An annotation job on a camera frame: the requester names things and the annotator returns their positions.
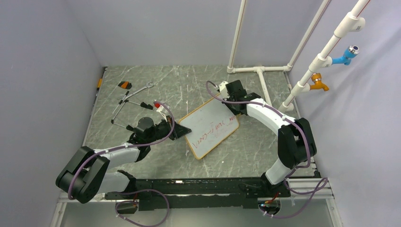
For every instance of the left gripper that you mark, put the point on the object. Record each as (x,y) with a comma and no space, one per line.
(180,131)

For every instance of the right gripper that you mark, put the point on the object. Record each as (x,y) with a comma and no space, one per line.
(237,112)

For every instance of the yellow framed whiteboard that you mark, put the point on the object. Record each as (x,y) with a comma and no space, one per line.
(210,124)

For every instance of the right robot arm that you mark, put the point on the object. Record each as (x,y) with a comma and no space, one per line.
(295,138)

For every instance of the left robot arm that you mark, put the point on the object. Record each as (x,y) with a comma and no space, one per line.
(87,173)

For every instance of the silver wrench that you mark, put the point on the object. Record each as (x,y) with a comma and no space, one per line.
(139,90)

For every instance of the orange black small object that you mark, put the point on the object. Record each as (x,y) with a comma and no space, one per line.
(125,85)

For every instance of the orange faucet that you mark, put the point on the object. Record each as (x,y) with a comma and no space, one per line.
(316,78)

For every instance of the blue faucet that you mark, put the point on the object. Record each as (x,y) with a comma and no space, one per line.
(350,53)

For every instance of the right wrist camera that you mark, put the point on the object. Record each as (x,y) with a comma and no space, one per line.
(223,90)

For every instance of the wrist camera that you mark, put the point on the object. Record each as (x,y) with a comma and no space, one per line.
(223,90)
(161,110)

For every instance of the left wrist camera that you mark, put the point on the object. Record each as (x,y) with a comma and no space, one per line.
(161,110)

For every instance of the wire whiteboard stand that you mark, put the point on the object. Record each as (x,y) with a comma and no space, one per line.
(122,114)

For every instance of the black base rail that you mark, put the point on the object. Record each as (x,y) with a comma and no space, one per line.
(201,193)

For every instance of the yellow black tool at wall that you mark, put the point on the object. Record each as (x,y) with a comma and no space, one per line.
(99,84)

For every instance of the aluminium frame rail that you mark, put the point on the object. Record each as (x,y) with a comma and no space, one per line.
(300,189)

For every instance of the white PVC pipe frame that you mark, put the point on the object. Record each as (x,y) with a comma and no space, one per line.
(352,22)

